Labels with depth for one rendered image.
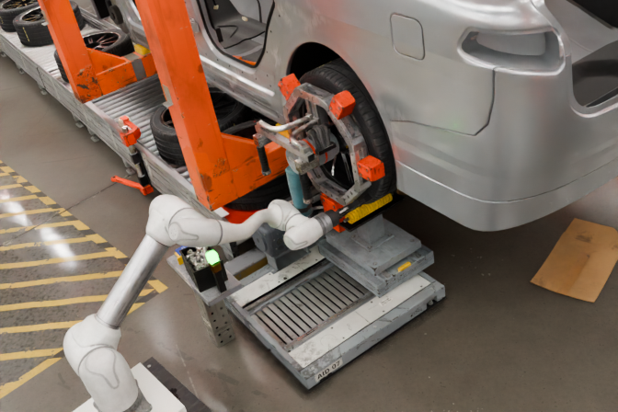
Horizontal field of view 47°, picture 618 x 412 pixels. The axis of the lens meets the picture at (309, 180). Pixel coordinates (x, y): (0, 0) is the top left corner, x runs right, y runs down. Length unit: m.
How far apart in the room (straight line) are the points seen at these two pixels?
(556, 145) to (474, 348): 1.18
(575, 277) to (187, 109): 2.00
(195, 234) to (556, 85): 1.34
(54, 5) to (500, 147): 3.34
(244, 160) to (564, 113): 1.68
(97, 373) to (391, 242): 1.59
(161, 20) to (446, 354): 1.91
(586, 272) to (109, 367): 2.25
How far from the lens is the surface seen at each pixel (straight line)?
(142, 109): 5.47
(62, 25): 5.02
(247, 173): 3.53
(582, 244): 3.84
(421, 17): 2.43
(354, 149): 2.92
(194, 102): 3.26
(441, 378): 3.20
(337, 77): 3.01
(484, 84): 2.35
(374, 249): 3.51
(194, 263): 3.14
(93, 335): 2.82
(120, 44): 6.22
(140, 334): 3.78
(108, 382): 2.69
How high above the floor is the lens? 2.41
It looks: 32 degrees down
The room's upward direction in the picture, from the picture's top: 12 degrees counter-clockwise
